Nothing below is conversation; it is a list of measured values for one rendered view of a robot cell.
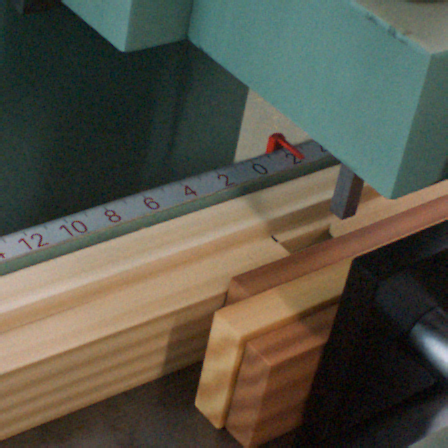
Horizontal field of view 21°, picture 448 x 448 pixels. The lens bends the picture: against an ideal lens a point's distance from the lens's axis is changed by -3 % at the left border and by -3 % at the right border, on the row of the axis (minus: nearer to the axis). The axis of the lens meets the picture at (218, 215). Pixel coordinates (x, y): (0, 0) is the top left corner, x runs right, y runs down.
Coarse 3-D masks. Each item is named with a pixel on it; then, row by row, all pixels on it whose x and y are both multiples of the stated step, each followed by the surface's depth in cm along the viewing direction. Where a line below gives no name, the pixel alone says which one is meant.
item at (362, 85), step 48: (240, 0) 51; (288, 0) 49; (336, 0) 46; (384, 0) 46; (432, 0) 47; (240, 48) 52; (288, 48) 49; (336, 48) 47; (384, 48) 45; (432, 48) 43; (288, 96) 50; (336, 96) 48; (384, 96) 46; (432, 96) 45; (336, 144) 49; (384, 144) 46; (432, 144) 47; (384, 192) 47
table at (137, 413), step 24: (144, 384) 51; (168, 384) 51; (192, 384) 52; (96, 408) 50; (120, 408) 50; (144, 408) 50; (168, 408) 50; (192, 408) 50; (408, 408) 52; (432, 408) 53; (24, 432) 48; (48, 432) 48; (72, 432) 48; (96, 432) 48; (120, 432) 49; (144, 432) 49; (168, 432) 49; (192, 432) 49; (216, 432) 50; (288, 432) 50; (312, 432) 50; (360, 432) 51; (384, 432) 51; (408, 432) 51; (432, 432) 52
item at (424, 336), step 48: (432, 240) 47; (384, 288) 45; (432, 288) 47; (336, 336) 47; (384, 336) 47; (432, 336) 48; (336, 384) 48; (384, 384) 50; (432, 384) 53; (336, 432) 50
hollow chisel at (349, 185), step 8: (344, 168) 53; (344, 176) 54; (352, 176) 53; (336, 184) 54; (344, 184) 54; (352, 184) 53; (360, 184) 54; (336, 192) 54; (344, 192) 54; (352, 192) 54; (360, 192) 54; (336, 200) 54; (344, 200) 54; (352, 200) 54; (336, 208) 55; (344, 208) 54; (352, 208) 54; (344, 216) 54
